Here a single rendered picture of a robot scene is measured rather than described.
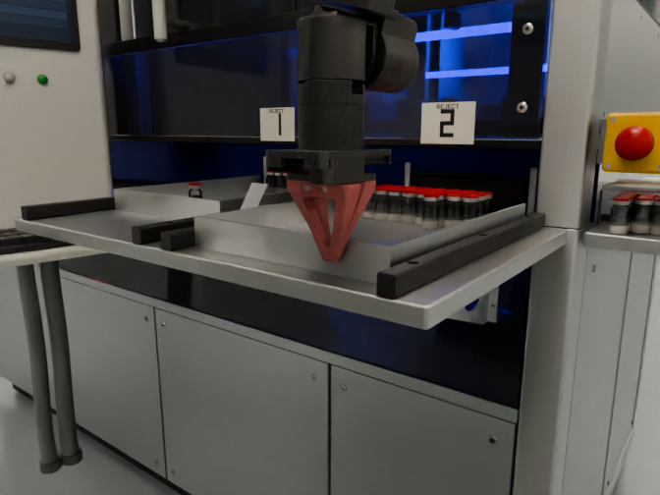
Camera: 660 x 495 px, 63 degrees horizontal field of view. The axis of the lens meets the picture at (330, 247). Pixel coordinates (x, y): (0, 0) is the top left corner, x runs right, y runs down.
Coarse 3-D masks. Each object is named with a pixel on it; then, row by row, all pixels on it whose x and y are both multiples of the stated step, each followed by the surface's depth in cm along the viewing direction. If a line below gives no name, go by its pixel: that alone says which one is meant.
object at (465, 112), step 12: (432, 108) 80; (444, 108) 79; (456, 108) 78; (468, 108) 77; (432, 120) 81; (444, 120) 80; (456, 120) 79; (468, 120) 77; (432, 132) 81; (444, 132) 80; (456, 132) 79; (468, 132) 78
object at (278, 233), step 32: (224, 224) 58; (256, 224) 69; (288, 224) 73; (384, 224) 75; (480, 224) 60; (256, 256) 56; (288, 256) 53; (320, 256) 50; (352, 256) 48; (384, 256) 46; (416, 256) 49
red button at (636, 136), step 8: (632, 128) 63; (640, 128) 62; (624, 136) 63; (632, 136) 62; (640, 136) 62; (648, 136) 62; (616, 144) 64; (624, 144) 63; (632, 144) 63; (640, 144) 62; (648, 144) 62; (624, 152) 63; (632, 152) 63; (640, 152) 62; (648, 152) 62; (632, 160) 63
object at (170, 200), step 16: (256, 176) 115; (128, 192) 87; (144, 192) 84; (160, 192) 96; (176, 192) 99; (208, 192) 105; (224, 192) 108; (240, 192) 112; (288, 192) 85; (128, 208) 88; (144, 208) 85; (160, 208) 82; (176, 208) 80; (192, 208) 78; (208, 208) 76; (224, 208) 75; (240, 208) 77
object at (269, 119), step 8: (264, 112) 101; (272, 112) 100; (280, 112) 99; (288, 112) 97; (264, 120) 101; (272, 120) 100; (288, 120) 98; (264, 128) 102; (272, 128) 100; (288, 128) 98; (264, 136) 102; (272, 136) 101; (280, 136) 100; (288, 136) 98
